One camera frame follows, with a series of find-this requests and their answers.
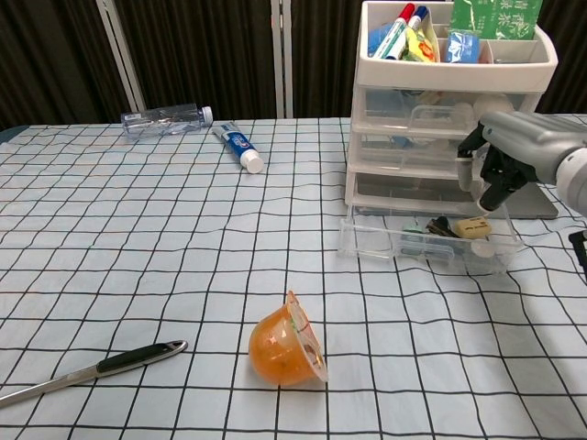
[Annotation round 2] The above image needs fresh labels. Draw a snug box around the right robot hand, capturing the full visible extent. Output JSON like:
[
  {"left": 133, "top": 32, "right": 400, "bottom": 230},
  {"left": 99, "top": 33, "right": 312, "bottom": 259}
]
[{"left": 455, "top": 111, "right": 587, "bottom": 212}]

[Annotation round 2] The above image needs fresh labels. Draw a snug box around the small black item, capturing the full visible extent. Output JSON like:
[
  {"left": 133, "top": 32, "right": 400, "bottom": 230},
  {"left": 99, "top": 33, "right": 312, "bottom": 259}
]
[{"left": 425, "top": 216, "right": 460, "bottom": 238}]

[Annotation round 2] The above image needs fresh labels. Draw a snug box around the white drawer organizer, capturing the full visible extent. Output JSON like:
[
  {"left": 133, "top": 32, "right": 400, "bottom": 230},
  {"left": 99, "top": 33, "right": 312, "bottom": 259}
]
[{"left": 343, "top": 0, "right": 559, "bottom": 216}]

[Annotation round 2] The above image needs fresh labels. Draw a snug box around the beige eraser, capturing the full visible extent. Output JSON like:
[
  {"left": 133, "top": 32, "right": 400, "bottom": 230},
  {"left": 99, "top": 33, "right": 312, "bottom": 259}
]
[{"left": 453, "top": 217, "right": 493, "bottom": 239}]

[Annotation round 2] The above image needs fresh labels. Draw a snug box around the green tea packet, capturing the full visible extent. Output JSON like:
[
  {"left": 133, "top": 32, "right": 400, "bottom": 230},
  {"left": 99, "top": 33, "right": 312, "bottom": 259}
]
[{"left": 449, "top": 0, "right": 545, "bottom": 40}]

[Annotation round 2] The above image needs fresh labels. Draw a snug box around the yellow snack packet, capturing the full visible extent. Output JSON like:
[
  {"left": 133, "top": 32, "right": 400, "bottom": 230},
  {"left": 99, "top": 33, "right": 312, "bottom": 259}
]
[{"left": 403, "top": 27, "right": 441, "bottom": 63}]

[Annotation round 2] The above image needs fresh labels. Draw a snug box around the blue cap whiteboard marker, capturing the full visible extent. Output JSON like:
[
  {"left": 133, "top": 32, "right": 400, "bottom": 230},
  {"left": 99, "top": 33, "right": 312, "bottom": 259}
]
[{"left": 382, "top": 4, "right": 431, "bottom": 61}]

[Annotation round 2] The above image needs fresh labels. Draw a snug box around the red cap whiteboard marker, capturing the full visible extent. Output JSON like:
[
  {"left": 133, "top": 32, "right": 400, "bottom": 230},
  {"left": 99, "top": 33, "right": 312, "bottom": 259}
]
[{"left": 370, "top": 3, "right": 416, "bottom": 60}]

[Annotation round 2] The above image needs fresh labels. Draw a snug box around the blue white toothpaste tube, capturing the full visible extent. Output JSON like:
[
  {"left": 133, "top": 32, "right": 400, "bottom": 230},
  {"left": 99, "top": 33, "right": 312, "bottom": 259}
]
[{"left": 211, "top": 122, "right": 265, "bottom": 174}]

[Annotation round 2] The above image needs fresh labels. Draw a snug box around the orange jelly cup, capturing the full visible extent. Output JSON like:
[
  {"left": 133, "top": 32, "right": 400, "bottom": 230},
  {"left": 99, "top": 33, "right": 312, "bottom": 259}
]
[{"left": 249, "top": 290, "right": 330, "bottom": 389}]

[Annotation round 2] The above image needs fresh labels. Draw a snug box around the black folding screen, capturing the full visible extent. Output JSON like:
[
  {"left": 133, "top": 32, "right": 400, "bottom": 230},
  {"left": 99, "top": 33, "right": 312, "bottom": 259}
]
[{"left": 0, "top": 0, "right": 587, "bottom": 132}]

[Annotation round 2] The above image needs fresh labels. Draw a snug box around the clear plastic water bottle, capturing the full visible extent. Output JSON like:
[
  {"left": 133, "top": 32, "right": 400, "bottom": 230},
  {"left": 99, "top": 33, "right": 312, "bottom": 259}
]
[{"left": 120, "top": 103, "right": 215, "bottom": 138}]

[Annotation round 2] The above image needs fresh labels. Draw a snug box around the checkered white tablecloth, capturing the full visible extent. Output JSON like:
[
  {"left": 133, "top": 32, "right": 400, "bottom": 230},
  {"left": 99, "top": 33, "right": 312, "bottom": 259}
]
[{"left": 0, "top": 116, "right": 587, "bottom": 440}]

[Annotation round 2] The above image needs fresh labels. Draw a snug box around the steel ladle black handle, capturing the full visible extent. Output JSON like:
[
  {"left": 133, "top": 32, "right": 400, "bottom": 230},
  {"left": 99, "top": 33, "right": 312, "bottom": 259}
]
[{"left": 0, "top": 339, "right": 189, "bottom": 410}]

